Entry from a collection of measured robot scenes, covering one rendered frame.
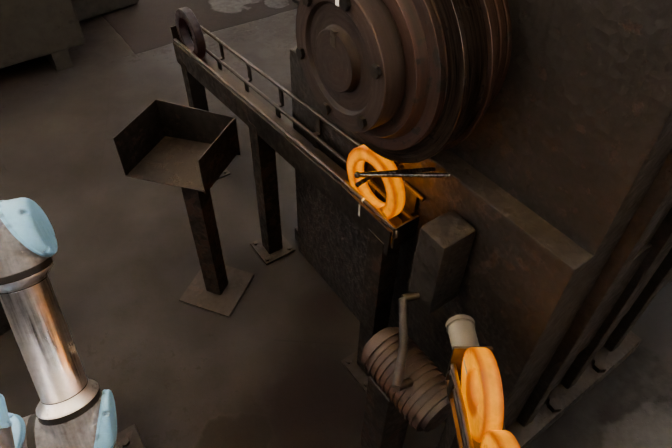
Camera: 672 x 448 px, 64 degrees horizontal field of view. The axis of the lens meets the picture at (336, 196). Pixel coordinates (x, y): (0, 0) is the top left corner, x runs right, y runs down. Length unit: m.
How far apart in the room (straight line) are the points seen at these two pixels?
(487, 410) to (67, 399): 0.77
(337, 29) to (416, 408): 0.78
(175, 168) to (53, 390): 0.70
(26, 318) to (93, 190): 1.49
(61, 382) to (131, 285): 1.00
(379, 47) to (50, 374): 0.84
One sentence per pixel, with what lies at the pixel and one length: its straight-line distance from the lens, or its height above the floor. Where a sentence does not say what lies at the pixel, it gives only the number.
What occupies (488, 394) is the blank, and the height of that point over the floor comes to 0.78.
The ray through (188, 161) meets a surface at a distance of 1.62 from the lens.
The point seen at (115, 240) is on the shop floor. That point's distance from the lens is 2.31.
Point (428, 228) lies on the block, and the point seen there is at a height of 0.80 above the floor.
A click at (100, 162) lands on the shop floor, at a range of 2.70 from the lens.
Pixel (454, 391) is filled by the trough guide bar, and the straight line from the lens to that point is 1.09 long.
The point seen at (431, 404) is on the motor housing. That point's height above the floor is 0.53.
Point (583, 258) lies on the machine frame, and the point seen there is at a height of 0.87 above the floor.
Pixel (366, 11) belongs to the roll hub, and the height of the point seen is 1.23.
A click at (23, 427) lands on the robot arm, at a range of 1.25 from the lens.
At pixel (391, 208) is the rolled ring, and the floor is 0.74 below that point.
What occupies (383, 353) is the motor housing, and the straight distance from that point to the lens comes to 1.26.
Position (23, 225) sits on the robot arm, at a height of 0.94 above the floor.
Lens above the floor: 1.61
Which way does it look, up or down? 44 degrees down
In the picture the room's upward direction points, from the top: 1 degrees clockwise
